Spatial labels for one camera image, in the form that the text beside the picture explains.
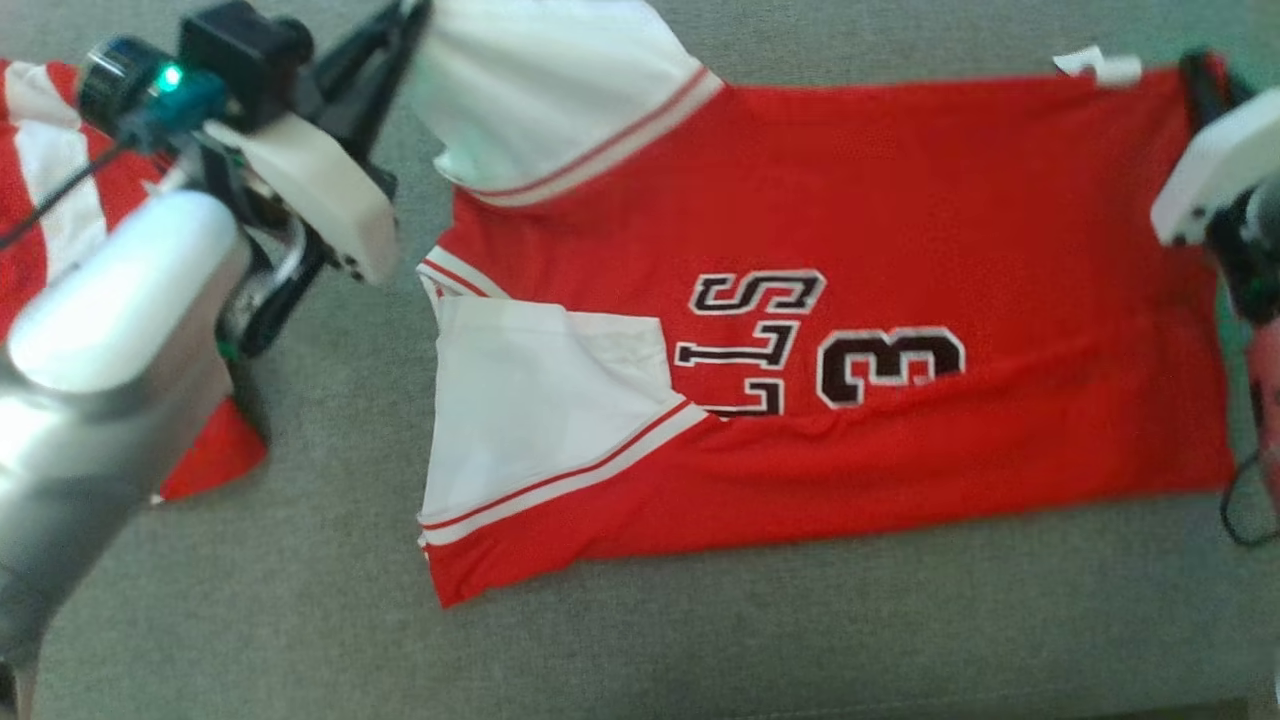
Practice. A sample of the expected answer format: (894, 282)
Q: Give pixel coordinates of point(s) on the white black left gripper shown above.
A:
(320, 200)

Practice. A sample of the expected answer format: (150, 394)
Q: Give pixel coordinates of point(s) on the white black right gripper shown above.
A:
(1215, 165)

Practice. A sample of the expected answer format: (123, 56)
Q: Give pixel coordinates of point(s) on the red white basketball jersey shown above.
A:
(900, 200)

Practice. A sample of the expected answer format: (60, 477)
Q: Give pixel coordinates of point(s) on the red shorts white stripe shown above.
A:
(40, 215)

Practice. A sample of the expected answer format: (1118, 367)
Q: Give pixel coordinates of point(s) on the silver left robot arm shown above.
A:
(110, 350)

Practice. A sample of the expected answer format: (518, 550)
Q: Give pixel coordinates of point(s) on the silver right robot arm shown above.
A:
(1260, 270)

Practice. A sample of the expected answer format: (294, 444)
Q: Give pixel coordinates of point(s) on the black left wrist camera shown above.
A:
(240, 55)

